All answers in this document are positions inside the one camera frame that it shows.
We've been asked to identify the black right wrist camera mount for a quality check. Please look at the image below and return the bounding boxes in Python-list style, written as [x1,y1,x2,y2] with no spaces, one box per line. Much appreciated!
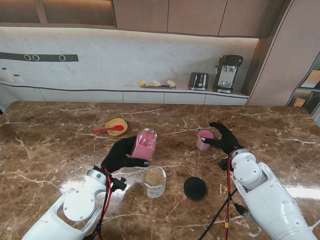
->
[216,157,230,172]

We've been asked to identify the black espresso machine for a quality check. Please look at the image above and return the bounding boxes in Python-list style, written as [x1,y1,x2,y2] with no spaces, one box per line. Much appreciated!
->
[211,54,244,95]

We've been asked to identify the yellow plastic bowl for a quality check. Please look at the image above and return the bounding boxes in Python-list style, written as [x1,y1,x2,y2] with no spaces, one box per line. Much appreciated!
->
[104,118,128,137]

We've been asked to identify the wooden wall cabinet doors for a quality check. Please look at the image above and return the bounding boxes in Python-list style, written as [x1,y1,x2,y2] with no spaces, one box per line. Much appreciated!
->
[112,0,287,39]

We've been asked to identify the small wooden box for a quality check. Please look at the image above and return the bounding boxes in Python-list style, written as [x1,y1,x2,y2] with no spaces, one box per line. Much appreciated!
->
[291,97,306,108]

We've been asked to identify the red left arm cable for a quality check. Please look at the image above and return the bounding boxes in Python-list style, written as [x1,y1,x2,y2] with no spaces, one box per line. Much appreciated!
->
[93,167,113,240]

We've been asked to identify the open lit wall cabinet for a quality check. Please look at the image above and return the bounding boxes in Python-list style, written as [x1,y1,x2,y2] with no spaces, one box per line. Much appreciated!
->
[0,0,118,29]

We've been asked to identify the pink container with white lid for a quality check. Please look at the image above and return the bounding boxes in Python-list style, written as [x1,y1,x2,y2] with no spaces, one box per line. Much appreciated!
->
[131,127,158,162]

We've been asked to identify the black wall socket strip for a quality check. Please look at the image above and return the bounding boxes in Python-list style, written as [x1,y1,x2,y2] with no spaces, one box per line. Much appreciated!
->
[0,52,79,63]

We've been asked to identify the dark wooden cutting board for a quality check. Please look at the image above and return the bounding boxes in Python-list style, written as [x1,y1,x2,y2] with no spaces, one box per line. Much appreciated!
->
[143,84,177,90]

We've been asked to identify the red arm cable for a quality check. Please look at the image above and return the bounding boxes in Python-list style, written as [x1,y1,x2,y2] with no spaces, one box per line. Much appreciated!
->
[198,149,248,240]
[93,167,113,240]

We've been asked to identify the tall wooden side panel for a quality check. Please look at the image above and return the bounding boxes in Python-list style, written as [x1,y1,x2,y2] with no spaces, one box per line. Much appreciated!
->
[246,0,320,107]

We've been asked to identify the open shelf unit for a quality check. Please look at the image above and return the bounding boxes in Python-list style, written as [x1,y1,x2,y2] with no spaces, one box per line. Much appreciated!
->
[286,51,320,118]

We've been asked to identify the black and steel toaster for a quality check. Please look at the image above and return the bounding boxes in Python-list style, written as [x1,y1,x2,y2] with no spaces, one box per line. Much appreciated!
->
[187,71,210,92]

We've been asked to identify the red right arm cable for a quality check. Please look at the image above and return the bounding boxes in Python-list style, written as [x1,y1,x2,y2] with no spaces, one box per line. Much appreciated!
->
[198,149,248,240]

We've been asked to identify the clear labelled grain jar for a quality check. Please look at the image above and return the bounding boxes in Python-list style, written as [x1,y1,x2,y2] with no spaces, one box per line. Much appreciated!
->
[143,166,167,199]

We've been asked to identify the red plastic scoop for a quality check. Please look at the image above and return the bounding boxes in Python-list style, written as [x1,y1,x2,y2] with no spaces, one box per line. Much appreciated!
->
[91,125,125,135]

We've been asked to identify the white counter with drawers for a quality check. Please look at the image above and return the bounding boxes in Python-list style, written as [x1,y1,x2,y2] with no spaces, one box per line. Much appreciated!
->
[0,81,251,106]

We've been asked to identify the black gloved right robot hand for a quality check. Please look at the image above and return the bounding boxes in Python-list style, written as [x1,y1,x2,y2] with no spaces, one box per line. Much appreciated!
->
[201,121,245,155]

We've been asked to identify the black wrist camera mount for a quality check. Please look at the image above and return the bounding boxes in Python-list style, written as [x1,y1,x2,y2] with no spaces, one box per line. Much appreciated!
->
[111,176,127,192]
[216,157,230,172]

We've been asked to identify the black round jar lid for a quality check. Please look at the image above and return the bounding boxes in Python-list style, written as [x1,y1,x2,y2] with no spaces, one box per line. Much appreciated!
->
[183,176,208,201]

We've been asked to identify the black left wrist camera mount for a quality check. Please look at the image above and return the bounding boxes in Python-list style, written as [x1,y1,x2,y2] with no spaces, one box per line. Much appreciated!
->
[111,176,127,192]

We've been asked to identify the pink measuring cup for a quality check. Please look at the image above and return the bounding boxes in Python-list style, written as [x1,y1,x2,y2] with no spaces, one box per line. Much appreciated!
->
[196,129,215,152]

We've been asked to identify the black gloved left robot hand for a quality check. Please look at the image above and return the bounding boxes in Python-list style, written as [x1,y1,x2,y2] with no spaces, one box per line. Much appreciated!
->
[101,136,151,174]

